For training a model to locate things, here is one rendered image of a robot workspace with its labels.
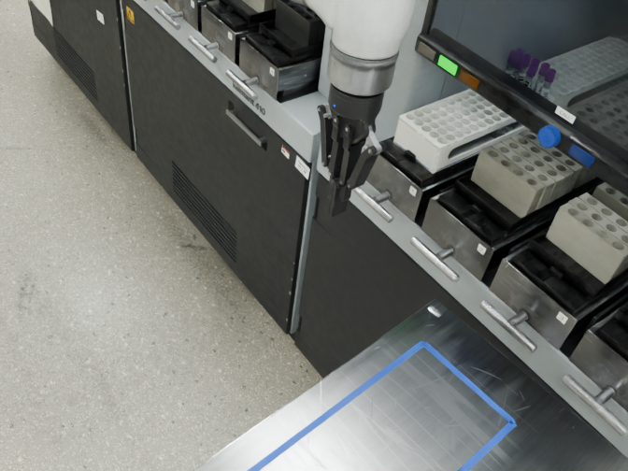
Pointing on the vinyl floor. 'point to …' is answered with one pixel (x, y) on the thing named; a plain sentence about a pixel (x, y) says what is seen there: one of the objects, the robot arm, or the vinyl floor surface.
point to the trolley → (422, 413)
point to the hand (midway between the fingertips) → (338, 194)
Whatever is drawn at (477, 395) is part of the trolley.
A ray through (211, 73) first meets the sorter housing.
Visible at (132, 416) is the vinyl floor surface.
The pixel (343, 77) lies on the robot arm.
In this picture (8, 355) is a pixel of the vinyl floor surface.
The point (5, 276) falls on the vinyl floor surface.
